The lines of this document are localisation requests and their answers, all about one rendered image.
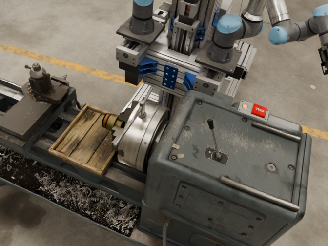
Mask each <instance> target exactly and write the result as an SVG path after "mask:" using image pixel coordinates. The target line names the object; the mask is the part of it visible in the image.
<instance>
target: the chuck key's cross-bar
mask: <svg viewBox="0 0 328 246"><path fill-rule="evenodd" d="M152 90H153V88H152V87H151V88H150V90H149V91H148V93H147V95H146V97H145V98H144V101H145V102H146V101H147V99H148V97H149V95H150V93H151V92H152ZM142 108H143V107H141V106H140V107H139V109H138V111H137V113H136V114H135V115H134V117H133V118H132V120H131V121H130V122H129V124H128V125H127V127H126V128H125V129H124V131H123V132H122V134H121V135H120V136H119V137H118V139H117V140H116V142H115V143H114V144H113V145H114V147H116V146H117V145H118V143H119V142H120V141H121V139H122V138H123V136H124V135H125V133H126V132H127V131H128V129H129V128H130V126H131V125H132V124H133V122H134V121H135V119H136V118H137V116H138V115H139V113H140V111H141V110H142Z"/></svg>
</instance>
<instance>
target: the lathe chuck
mask: <svg viewBox="0 0 328 246"><path fill-rule="evenodd" d="M161 106H162V105H160V104H157V103H154V102H151V101H149V100H147V102H145V113H146V116H145V117H144V118H140V117H139V116H137V118H136V119H135V121H134V122H133V124H132V125H131V126H130V128H129V129H128V131H127V132H126V133H125V135H124V136H123V138H122V139H121V141H120V142H119V147H118V150H123V152H124V157H121V156H120V155H118V160H119V162H121V163H123V164H126V165H128V166H130V167H133V168H135V169H136V160H137V155H138V152H139V148H140V145H141V142H142V140H143V137H144V134H145V132H146V130H147V127H148V125H149V123H150V121H151V119H152V118H153V116H154V114H155V113H156V111H157V110H158V109H159V108H160V107H161ZM139 107H140V102H139V103H138V104H137V105H136V107H135V108H134V110H133V111H132V113H131V115H130V116H129V118H128V120H127V123H126V125H125V127H124V129H125V128H126V127H127V125H128V124H129V122H130V121H131V120H132V118H133V117H134V115H135V114H136V113H137V111H138V109H139Z"/></svg>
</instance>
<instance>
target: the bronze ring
mask: <svg viewBox="0 0 328 246"><path fill-rule="evenodd" d="M114 126H118V127H120V128H123V129H124V127H125V121H123V120H120V119H119V115H116V114H111V113H106V114H105V115H104V117H103V120H102V127H103V128H106V129H107V130H109V131H112V128H113V127H114Z"/></svg>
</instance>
